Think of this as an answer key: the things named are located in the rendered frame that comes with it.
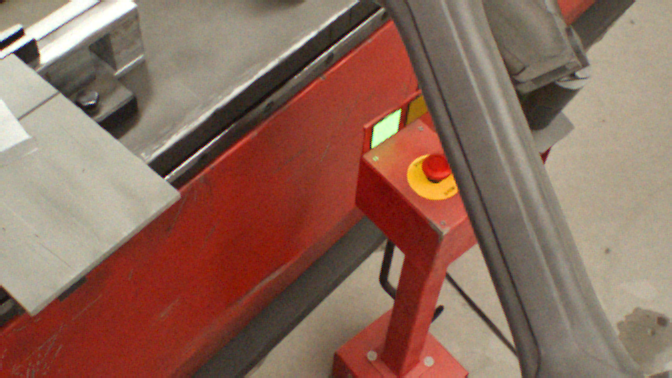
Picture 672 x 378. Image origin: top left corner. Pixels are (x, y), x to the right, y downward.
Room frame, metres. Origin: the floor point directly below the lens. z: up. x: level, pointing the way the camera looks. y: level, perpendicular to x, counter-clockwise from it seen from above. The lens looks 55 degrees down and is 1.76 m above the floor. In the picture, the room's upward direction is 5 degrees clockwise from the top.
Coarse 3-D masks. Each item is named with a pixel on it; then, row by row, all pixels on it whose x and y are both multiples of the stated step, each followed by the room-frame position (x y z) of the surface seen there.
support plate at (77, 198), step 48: (0, 96) 0.60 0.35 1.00; (48, 96) 0.61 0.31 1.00; (48, 144) 0.55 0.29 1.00; (96, 144) 0.55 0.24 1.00; (0, 192) 0.48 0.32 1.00; (48, 192) 0.49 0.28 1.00; (96, 192) 0.49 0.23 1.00; (144, 192) 0.50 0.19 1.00; (0, 240) 0.43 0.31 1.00; (48, 240) 0.43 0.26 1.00; (96, 240) 0.44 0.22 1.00; (48, 288) 0.38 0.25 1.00
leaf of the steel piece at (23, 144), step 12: (0, 108) 0.58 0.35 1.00; (0, 120) 0.57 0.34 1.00; (12, 120) 0.57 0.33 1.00; (0, 132) 0.55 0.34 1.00; (12, 132) 0.55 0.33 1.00; (24, 132) 0.56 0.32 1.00; (0, 144) 0.54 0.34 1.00; (12, 144) 0.54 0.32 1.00; (24, 144) 0.53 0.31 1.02; (36, 144) 0.54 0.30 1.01; (0, 156) 0.51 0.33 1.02; (12, 156) 0.52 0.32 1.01
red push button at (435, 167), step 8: (424, 160) 0.71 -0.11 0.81; (432, 160) 0.71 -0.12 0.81; (440, 160) 0.71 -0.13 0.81; (424, 168) 0.70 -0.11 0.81; (432, 168) 0.70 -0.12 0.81; (440, 168) 0.70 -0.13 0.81; (448, 168) 0.70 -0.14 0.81; (432, 176) 0.69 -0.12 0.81; (440, 176) 0.69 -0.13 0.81; (448, 176) 0.70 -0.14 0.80
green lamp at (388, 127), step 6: (396, 114) 0.77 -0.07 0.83; (384, 120) 0.75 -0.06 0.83; (390, 120) 0.76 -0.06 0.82; (396, 120) 0.77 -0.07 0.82; (378, 126) 0.74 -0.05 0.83; (384, 126) 0.75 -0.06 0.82; (390, 126) 0.76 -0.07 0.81; (396, 126) 0.77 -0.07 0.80; (378, 132) 0.75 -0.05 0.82; (384, 132) 0.75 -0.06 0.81; (390, 132) 0.76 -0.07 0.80; (378, 138) 0.75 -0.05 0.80; (384, 138) 0.76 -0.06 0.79; (372, 144) 0.74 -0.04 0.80
